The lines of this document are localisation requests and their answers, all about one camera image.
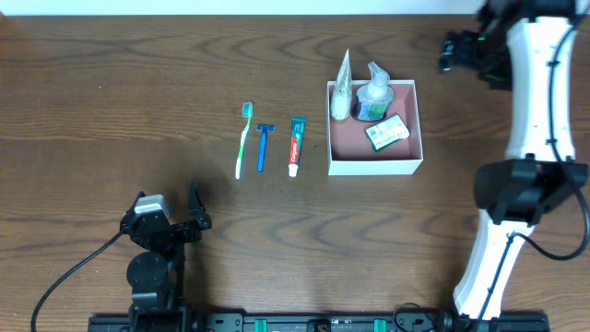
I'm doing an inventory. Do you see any green soap bar box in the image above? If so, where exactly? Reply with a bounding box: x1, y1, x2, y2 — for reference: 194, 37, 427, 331
364, 114, 410, 152

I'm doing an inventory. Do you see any clear soap pump bottle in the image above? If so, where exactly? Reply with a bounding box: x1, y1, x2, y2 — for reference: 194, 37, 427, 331
352, 62, 395, 122

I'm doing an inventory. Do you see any white lotion tube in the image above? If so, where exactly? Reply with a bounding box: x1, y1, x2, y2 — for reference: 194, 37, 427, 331
330, 50, 352, 122

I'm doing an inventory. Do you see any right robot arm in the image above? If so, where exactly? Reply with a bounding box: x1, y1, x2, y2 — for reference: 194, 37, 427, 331
438, 0, 589, 328

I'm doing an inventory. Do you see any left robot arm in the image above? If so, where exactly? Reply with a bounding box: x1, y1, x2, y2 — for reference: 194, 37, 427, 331
120, 183, 212, 311

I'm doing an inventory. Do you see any blue disposable razor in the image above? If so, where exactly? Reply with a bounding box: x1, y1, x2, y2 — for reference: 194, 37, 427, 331
256, 124, 276, 172

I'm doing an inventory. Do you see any green white toothbrush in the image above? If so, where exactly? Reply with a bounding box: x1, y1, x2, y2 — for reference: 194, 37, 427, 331
234, 101, 254, 180

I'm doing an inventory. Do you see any green red toothpaste tube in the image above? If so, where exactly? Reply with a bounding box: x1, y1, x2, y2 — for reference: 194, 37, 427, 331
289, 117, 307, 177

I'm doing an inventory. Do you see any white box pink interior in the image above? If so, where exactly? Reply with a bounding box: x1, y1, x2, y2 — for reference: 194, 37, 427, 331
326, 80, 424, 176

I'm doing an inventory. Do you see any left black cable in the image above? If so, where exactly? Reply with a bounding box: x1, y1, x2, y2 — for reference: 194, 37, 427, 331
29, 230, 125, 332

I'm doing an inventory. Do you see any black cable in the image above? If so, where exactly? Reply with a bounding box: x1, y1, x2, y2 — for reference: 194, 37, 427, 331
474, 13, 590, 324
29, 230, 125, 332

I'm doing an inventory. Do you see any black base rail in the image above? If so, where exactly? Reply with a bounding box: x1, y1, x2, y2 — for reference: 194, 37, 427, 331
88, 308, 550, 332

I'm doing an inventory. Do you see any right black cable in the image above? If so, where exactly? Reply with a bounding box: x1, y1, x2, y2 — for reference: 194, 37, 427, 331
474, 13, 590, 324

